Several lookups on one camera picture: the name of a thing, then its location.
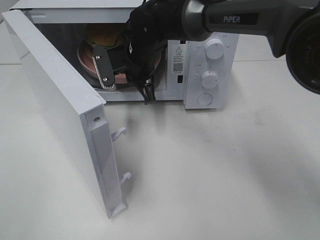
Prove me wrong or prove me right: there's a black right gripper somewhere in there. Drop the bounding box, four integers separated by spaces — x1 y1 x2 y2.
123 29 165 105

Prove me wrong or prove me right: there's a round white door release button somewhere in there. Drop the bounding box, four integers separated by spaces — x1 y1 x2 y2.
197 93 213 106

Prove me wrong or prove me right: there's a white microwave door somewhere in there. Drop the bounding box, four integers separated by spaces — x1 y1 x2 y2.
2 9 131 218

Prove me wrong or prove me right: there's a toy burger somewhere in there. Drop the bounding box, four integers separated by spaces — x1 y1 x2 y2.
84 23 125 47

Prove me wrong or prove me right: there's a pink round plate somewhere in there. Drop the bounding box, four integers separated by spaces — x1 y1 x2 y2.
76 39 161 87

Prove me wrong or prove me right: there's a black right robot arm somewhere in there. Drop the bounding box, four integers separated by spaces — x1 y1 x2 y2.
126 0 320 104

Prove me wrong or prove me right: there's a glass microwave turntable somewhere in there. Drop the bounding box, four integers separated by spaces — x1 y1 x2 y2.
115 47 168 92

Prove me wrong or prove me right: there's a white microwave oven body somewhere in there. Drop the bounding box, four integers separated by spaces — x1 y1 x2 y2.
4 0 239 109

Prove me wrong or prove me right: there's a lower white microwave knob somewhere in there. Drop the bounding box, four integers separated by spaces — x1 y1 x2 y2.
200 70 219 89

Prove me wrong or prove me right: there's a white microwave knob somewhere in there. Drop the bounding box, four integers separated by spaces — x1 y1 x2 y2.
200 70 219 89
204 37 226 60

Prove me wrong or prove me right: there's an upper white microwave knob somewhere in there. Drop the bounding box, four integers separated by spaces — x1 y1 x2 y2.
204 37 226 60

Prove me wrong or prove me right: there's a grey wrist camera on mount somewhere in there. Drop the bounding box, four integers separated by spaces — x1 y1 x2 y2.
92 45 129 91

